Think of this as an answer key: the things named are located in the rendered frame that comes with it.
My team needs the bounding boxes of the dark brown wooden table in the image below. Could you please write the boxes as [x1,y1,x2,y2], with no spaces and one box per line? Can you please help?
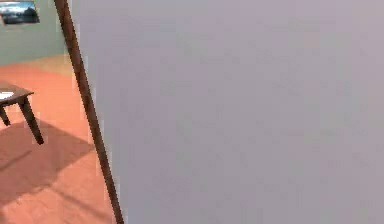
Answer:
[0,82,45,146]

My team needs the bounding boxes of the framed landscape picture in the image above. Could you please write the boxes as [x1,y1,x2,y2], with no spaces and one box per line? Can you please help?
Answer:
[0,0,41,25]

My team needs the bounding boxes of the brown wooden door frame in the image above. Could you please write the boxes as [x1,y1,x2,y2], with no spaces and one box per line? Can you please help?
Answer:
[53,0,125,224]

